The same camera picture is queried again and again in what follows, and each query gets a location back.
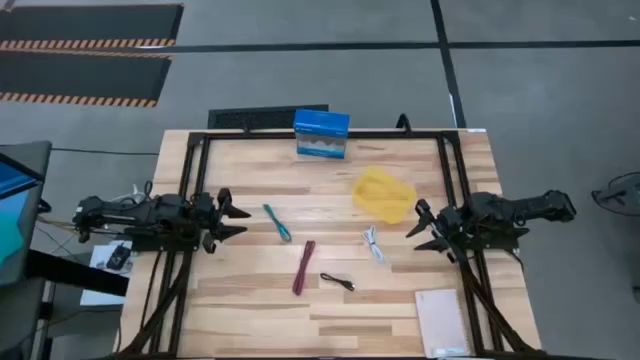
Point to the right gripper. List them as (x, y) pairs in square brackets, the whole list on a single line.
[(450, 227)]

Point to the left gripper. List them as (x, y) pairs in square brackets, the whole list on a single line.
[(207, 220)]

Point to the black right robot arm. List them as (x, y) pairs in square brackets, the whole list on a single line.
[(525, 207)]

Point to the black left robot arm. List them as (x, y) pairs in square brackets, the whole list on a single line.
[(130, 215)]

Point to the yellow translucent plastic bin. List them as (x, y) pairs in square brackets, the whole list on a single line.
[(382, 197)]

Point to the pale spiral notebook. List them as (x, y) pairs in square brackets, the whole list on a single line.
[(441, 322)]

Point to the black keyboard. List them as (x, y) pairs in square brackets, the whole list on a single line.
[(250, 117)]

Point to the small black device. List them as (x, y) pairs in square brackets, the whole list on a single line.
[(118, 257)]

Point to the blue DualShock controller box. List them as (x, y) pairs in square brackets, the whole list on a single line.
[(321, 131)]

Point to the white paper sheet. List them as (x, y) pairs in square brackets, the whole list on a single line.
[(102, 290)]

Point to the black side desk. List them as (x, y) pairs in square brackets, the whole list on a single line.
[(75, 272)]

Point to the black chair base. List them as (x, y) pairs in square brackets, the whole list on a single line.
[(620, 195)]

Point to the black hazard-striped floor mat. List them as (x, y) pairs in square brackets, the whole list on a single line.
[(80, 75), (90, 22)]

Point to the computer monitor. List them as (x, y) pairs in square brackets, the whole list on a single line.
[(17, 210)]

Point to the black aluminium table frame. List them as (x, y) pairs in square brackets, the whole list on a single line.
[(240, 135)]

